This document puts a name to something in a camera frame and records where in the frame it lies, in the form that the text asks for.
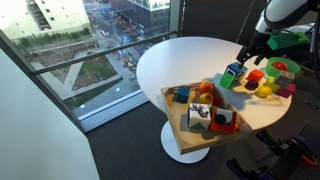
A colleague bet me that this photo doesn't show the red ball in bowl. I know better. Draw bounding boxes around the red ball in bowl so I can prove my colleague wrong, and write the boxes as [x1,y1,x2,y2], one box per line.
[272,62,288,71]

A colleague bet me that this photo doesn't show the orange red block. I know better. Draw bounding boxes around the orange red block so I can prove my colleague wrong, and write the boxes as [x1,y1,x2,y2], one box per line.
[246,69,264,82]

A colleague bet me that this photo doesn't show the white table pedestal base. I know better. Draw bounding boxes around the white table pedestal base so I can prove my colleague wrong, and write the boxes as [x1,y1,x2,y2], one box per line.
[160,121,209,164]

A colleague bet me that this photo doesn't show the grey block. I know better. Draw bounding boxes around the grey block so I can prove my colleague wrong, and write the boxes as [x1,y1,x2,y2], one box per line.
[274,71,295,87]

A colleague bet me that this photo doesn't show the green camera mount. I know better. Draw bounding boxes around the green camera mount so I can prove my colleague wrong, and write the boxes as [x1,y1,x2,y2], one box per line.
[267,32,308,50]

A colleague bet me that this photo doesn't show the green bowl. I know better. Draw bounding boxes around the green bowl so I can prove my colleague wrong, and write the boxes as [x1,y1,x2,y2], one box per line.
[265,57,301,77]

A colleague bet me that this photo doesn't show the yellow red apple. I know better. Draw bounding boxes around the yellow red apple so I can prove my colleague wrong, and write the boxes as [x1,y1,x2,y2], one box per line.
[199,93,213,104]

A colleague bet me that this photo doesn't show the yellow green block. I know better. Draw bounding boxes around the yellow green block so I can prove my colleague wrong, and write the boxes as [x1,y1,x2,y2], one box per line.
[264,76,280,93]

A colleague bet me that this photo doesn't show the dark purple plum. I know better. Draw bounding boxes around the dark purple plum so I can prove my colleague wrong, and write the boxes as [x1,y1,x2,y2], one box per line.
[245,80,259,90]

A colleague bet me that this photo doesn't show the yellow lemon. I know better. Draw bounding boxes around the yellow lemon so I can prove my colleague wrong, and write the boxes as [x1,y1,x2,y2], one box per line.
[256,86,272,98]

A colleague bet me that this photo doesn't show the wooden tray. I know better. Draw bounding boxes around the wooden tray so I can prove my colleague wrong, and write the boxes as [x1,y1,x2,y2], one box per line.
[161,83,251,149]

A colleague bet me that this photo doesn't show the red tomato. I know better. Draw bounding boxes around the red tomato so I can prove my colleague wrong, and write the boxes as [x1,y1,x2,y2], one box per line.
[213,96,224,107]

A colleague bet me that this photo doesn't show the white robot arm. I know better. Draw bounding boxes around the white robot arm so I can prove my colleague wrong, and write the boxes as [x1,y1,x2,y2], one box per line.
[236,0,320,68]

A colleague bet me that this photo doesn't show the black clamp orange handles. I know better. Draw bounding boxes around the black clamp orange handles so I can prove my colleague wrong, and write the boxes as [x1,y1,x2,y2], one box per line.
[226,129,319,180]

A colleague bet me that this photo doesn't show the magenta block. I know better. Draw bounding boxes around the magenta block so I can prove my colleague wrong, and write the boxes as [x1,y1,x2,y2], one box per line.
[276,84,296,98]

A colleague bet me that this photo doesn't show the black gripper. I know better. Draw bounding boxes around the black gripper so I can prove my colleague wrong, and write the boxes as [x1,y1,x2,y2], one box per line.
[236,31,271,69]

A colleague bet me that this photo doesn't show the blue lego cube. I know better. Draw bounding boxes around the blue lego cube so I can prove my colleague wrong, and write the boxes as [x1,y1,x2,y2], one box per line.
[176,87,190,103]

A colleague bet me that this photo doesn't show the orange fruit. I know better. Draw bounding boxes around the orange fruit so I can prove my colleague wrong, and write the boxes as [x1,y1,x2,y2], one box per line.
[198,81,215,94]

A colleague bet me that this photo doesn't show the blue number four cube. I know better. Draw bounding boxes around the blue number four cube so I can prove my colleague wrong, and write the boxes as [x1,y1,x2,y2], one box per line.
[225,62,248,82]

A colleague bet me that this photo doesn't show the white black patterned cube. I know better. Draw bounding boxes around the white black patterned cube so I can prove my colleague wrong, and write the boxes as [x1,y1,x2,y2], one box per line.
[188,103,211,130]

